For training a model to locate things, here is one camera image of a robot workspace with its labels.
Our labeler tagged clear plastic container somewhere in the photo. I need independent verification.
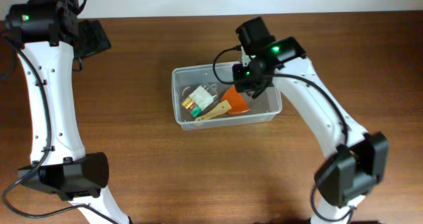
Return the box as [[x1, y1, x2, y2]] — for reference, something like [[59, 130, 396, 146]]
[[172, 61, 282, 130]]

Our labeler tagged orange scraper wooden handle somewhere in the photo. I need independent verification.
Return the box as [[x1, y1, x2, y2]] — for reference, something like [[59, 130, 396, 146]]
[[195, 86, 250, 121]]

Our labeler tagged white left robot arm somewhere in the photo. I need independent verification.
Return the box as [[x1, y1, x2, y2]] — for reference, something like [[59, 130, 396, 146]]
[[2, 0, 131, 223]]

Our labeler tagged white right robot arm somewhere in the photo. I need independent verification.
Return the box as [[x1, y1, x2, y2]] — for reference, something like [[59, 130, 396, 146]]
[[233, 17, 389, 223]]

